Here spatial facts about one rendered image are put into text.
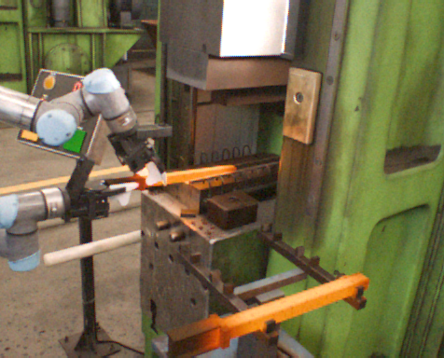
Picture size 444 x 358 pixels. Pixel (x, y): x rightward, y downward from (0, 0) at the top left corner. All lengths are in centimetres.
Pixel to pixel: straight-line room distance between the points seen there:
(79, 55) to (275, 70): 489
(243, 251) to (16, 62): 509
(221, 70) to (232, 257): 50
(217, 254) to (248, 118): 63
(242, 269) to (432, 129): 65
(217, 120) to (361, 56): 70
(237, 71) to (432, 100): 53
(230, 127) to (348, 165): 66
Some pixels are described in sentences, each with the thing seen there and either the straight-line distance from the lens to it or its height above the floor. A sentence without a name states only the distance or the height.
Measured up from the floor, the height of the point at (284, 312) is 103.
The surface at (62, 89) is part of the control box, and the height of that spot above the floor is 115.
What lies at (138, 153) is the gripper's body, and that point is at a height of 111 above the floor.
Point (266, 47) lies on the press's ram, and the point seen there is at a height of 139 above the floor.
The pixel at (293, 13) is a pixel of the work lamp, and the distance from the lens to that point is 122.
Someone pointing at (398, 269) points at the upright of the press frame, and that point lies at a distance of 163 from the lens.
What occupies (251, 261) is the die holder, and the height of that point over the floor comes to 81.
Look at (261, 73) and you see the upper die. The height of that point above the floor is 131.
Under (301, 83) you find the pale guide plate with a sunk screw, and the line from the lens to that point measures 122.
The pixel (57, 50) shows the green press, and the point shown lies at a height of 70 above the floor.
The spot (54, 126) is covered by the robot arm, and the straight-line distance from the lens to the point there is 111.
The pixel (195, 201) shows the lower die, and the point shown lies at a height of 95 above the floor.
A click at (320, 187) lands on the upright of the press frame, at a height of 108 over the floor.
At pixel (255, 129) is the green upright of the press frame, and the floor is 105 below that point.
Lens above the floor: 153
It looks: 21 degrees down
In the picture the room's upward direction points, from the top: 4 degrees clockwise
